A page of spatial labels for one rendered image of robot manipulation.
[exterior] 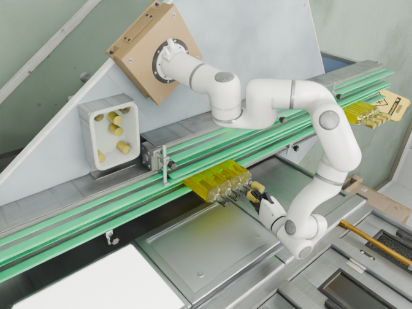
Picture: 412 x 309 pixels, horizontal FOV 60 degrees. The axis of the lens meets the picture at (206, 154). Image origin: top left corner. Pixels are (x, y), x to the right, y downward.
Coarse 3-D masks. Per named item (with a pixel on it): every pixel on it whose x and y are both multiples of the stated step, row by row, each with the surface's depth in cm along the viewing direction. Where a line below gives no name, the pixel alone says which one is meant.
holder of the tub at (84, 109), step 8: (112, 96) 122; (120, 96) 123; (128, 96) 123; (80, 104) 116; (88, 104) 116; (96, 104) 116; (104, 104) 117; (112, 104) 117; (80, 112) 116; (88, 112) 111; (80, 120) 118; (88, 120) 112; (88, 128) 115; (88, 136) 117; (88, 144) 120; (88, 152) 122; (88, 160) 125; (96, 168) 122; (112, 168) 133; (120, 168) 133; (96, 176) 128; (104, 176) 129
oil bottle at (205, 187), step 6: (198, 174) 138; (186, 180) 139; (192, 180) 136; (198, 180) 135; (204, 180) 135; (210, 180) 135; (192, 186) 137; (198, 186) 134; (204, 186) 132; (210, 186) 132; (216, 186) 132; (198, 192) 135; (204, 192) 132; (210, 192) 130; (216, 192) 130; (204, 198) 133; (210, 198) 130
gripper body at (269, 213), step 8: (264, 200) 124; (272, 200) 124; (264, 208) 124; (272, 208) 121; (280, 208) 121; (264, 216) 124; (272, 216) 120; (280, 216) 119; (264, 224) 126; (272, 224) 119; (272, 232) 123
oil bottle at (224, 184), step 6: (210, 168) 142; (204, 174) 139; (210, 174) 139; (216, 174) 139; (216, 180) 136; (222, 180) 136; (228, 180) 136; (222, 186) 133; (228, 186) 134; (222, 192) 134
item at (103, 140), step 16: (96, 112) 111; (128, 112) 124; (96, 128) 122; (128, 128) 128; (96, 144) 116; (112, 144) 129; (128, 144) 132; (96, 160) 119; (112, 160) 126; (128, 160) 128
